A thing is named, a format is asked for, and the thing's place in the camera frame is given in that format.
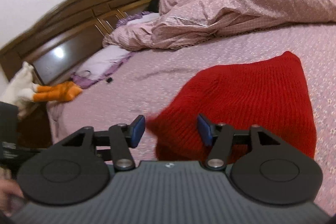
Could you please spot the pink floral quilt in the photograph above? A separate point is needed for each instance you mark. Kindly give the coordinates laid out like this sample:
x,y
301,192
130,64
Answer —
x,y
236,6

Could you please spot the wooden headboard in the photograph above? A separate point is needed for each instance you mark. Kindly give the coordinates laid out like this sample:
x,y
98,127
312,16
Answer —
x,y
73,29

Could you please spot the dark cloth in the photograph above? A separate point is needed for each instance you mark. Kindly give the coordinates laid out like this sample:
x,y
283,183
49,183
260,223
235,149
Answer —
x,y
153,5

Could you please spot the orange and white plush toy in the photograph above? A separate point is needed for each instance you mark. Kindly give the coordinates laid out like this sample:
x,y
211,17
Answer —
x,y
57,92

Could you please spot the bed with pink floral sheet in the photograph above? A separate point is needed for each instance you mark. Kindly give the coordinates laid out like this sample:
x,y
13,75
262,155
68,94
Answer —
x,y
162,77

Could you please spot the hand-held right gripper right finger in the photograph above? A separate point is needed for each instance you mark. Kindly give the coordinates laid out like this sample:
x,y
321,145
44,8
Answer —
x,y
203,130

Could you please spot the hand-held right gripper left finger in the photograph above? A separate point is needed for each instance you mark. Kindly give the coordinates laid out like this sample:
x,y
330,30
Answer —
x,y
139,132

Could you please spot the small black item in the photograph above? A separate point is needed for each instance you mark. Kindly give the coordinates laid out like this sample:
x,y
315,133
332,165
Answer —
x,y
109,80

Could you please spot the lilac ruffled pillow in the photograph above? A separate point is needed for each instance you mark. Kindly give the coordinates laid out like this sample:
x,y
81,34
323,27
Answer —
x,y
136,18

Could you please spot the red knitted sweater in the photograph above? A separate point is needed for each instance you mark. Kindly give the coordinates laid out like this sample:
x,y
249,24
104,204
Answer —
x,y
244,98

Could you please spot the person's left hand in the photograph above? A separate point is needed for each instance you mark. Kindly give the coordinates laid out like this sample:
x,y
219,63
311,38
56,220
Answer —
x,y
9,188

